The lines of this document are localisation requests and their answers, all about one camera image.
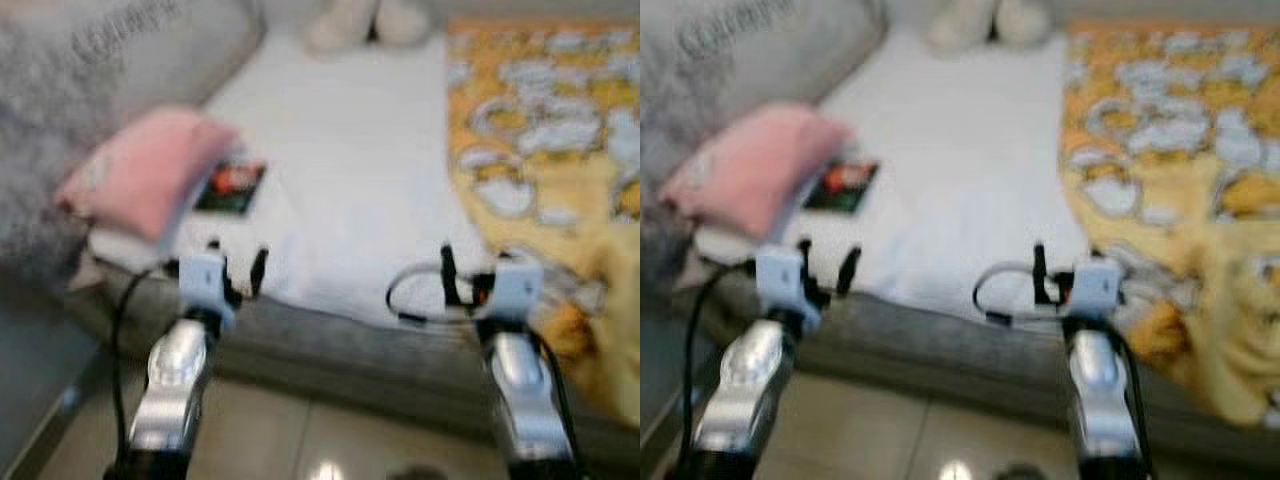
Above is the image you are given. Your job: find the dark book with red cover art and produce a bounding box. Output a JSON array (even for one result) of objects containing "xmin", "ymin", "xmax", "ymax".
[
  {"xmin": 193, "ymin": 160, "xmax": 269, "ymax": 216},
  {"xmin": 803, "ymin": 160, "xmax": 881, "ymax": 214}
]

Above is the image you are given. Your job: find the pink pillow with sheep print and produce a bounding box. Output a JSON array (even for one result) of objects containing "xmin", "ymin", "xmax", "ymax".
[
  {"xmin": 660, "ymin": 103, "xmax": 851, "ymax": 241},
  {"xmin": 55, "ymin": 107, "xmax": 241, "ymax": 241}
]

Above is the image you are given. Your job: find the grey quilted mattress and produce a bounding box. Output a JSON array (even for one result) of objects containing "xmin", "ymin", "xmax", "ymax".
[
  {"xmin": 690, "ymin": 255, "xmax": 1280, "ymax": 441},
  {"xmin": 65, "ymin": 255, "xmax": 641, "ymax": 441}
]

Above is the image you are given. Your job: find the white quilted mattress pad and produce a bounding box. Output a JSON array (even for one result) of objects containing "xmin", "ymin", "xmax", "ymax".
[
  {"xmin": 700, "ymin": 30, "xmax": 1101, "ymax": 326},
  {"xmin": 88, "ymin": 35, "xmax": 501, "ymax": 331}
]

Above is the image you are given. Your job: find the grey patterned padded headboard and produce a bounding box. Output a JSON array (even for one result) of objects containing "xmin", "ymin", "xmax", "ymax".
[
  {"xmin": 0, "ymin": 0, "xmax": 266, "ymax": 291},
  {"xmin": 640, "ymin": 0, "xmax": 889, "ymax": 291}
]

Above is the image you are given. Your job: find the yellow cartoon print blanket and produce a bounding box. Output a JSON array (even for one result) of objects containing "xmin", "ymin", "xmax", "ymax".
[
  {"xmin": 445, "ymin": 18, "xmax": 641, "ymax": 431},
  {"xmin": 1060, "ymin": 20, "xmax": 1280, "ymax": 431}
]

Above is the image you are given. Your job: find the beige plush toy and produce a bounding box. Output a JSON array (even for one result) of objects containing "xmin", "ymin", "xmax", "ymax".
[
  {"xmin": 303, "ymin": 0, "xmax": 431, "ymax": 51},
  {"xmin": 925, "ymin": 0, "xmax": 1051, "ymax": 51}
]

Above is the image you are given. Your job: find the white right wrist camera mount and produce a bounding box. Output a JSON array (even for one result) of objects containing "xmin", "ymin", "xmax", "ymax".
[
  {"xmin": 480, "ymin": 258, "xmax": 544, "ymax": 326},
  {"xmin": 1068, "ymin": 258, "xmax": 1123, "ymax": 321}
]

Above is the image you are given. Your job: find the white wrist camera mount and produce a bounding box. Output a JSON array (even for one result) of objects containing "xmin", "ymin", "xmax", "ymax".
[
  {"xmin": 1068, "ymin": 258, "xmax": 1123, "ymax": 321},
  {"xmin": 755, "ymin": 248, "xmax": 823, "ymax": 331},
  {"xmin": 178, "ymin": 252, "xmax": 239, "ymax": 331},
  {"xmin": 480, "ymin": 258, "xmax": 544, "ymax": 326}
]

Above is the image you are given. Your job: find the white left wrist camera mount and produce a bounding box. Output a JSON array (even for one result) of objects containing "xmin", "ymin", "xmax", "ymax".
[
  {"xmin": 178, "ymin": 252, "xmax": 239, "ymax": 331},
  {"xmin": 755, "ymin": 248, "xmax": 823, "ymax": 331}
]

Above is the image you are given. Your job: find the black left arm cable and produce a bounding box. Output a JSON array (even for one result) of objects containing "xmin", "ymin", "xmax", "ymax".
[
  {"xmin": 680, "ymin": 262, "xmax": 759, "ymax": 471},
  {"xmin": 110, "ymin": 262, "xmax": 181, "ymax": 471}
]

